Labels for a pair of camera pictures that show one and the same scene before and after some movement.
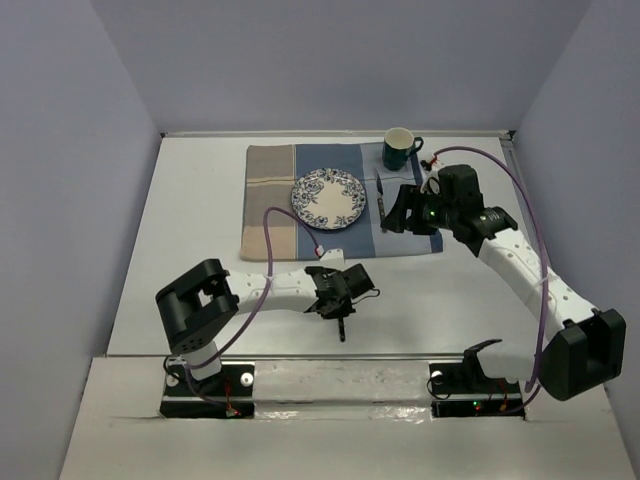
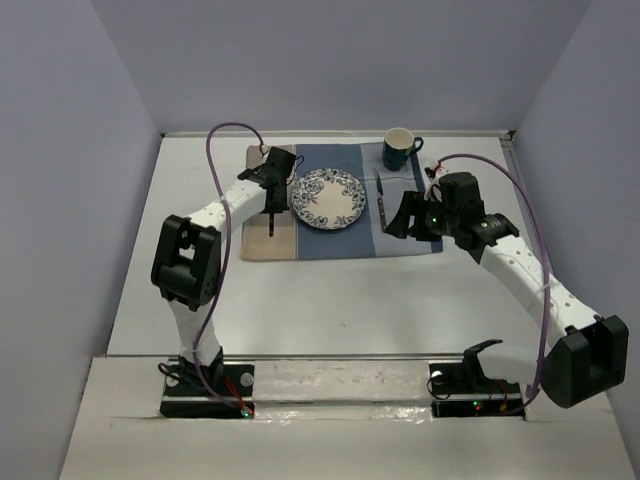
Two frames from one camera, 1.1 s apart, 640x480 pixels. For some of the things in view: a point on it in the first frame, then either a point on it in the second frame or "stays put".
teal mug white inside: [399, 144] stays put
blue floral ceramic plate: [328, 198] stays put
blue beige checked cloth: [273, 170] stays put
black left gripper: [343, 311] → [281, 206]
